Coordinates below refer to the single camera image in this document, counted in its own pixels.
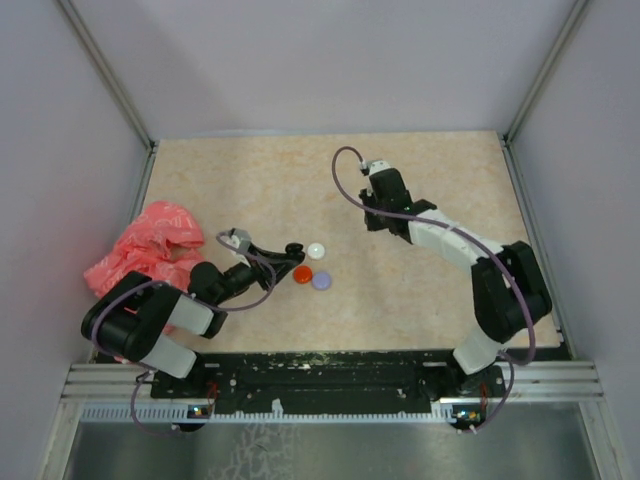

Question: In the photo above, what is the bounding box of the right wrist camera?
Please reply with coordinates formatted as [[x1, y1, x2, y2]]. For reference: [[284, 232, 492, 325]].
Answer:
[[360, 160, 391, 176]]

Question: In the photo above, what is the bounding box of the black charging case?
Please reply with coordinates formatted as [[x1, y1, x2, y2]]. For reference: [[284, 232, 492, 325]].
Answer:
[[285, 242, 304, 256]]

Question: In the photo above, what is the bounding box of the pink plastic bag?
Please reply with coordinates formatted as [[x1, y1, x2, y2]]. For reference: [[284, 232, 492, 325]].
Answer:
[[83, 200, 206, 364]]

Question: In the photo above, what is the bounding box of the purple charging case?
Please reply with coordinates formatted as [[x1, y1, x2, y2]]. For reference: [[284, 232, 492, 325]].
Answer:
[[311, 271, 333, 291]]

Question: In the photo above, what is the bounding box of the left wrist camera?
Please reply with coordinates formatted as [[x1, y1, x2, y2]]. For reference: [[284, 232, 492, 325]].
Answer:
[[225, 228, 252, 254]]

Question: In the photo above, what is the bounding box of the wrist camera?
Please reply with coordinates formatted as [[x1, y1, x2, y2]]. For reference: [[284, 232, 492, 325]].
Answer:
[[225, 228, 252, 254], [360, 160, 391, 176]]

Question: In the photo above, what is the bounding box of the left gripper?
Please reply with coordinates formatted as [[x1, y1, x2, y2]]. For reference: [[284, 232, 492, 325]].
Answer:
[[214, 242, 299, 305]]

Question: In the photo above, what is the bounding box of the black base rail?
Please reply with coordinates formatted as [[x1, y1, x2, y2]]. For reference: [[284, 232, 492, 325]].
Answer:
[[151, 350, 505, 415]]

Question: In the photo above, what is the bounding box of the grey cable duct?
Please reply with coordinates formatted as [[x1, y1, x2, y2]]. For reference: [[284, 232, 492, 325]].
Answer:
[[79, 397, 481, 426]]

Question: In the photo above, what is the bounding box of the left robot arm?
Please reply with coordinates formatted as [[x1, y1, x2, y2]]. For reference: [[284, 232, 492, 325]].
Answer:
[[81, 243, 305, 397]]

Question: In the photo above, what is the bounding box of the white charging case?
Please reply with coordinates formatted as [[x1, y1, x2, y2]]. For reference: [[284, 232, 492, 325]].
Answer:
[[307, 242, 326, 260]]

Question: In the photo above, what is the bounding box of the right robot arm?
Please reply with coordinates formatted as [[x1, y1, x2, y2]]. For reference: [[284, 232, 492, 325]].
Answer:
[[358, 161, 552, 396]]

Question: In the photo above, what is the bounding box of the orange charging case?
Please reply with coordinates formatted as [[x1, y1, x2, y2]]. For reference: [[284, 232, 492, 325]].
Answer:
[[292, 265, 314, 284]]

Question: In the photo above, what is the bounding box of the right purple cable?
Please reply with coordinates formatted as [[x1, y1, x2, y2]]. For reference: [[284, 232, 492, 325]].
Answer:
[[332, 146, 539, 434]]

